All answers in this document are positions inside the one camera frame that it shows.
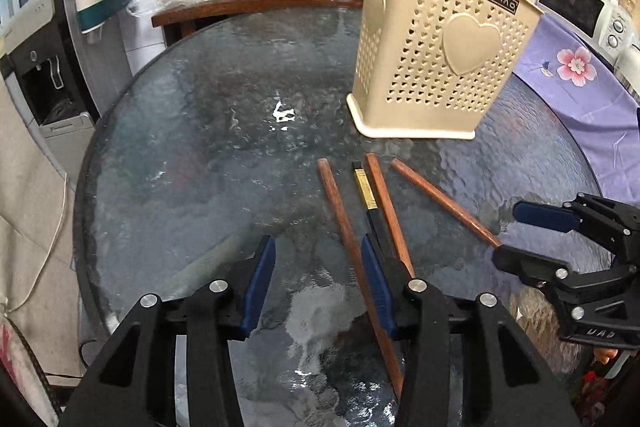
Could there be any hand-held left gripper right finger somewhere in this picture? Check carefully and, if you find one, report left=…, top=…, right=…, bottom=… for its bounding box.
left=361, top=234, right=581, bottom=427

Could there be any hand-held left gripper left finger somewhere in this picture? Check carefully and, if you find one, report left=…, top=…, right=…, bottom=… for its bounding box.
left=59, top=234, right=277, bottom=427

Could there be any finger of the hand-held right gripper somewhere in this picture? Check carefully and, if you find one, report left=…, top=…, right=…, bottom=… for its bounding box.
left=492, top=244, right=640, bottom=329
left=513, top=193, right=640, bottom=259

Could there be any brown wooden chopstick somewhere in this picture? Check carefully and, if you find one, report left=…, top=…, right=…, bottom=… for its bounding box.
left=316, top=158, right=406, bottom=400
left=390, top=158, right=502, bottom=251
left=365, top=153, right=416, bottom=279

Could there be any black chopstick with gold band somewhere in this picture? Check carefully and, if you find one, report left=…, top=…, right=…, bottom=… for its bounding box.
left=352, top=161, right=401, bottom=268

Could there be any beige perforated utensil holder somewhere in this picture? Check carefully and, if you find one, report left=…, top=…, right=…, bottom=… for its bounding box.
left=346, top=0, right=545, bottom=140

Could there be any purple floral cloth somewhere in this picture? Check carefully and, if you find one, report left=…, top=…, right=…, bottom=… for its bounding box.
left=512, top=12, right=640, bottom=208

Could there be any white kettle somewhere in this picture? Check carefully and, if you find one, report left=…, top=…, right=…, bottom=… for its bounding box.
left=612, top=32, right=640, bottom=100

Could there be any wooden counter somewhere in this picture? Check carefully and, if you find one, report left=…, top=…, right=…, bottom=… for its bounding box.
left=151, top=0, right=366, bottom=46

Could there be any white water dispenser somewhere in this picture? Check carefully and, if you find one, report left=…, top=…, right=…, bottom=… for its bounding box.
left=0, top=0, right=124, bottom=154

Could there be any white cable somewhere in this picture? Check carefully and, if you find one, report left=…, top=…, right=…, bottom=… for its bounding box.
left=4, top=172, right=69, bottom=314

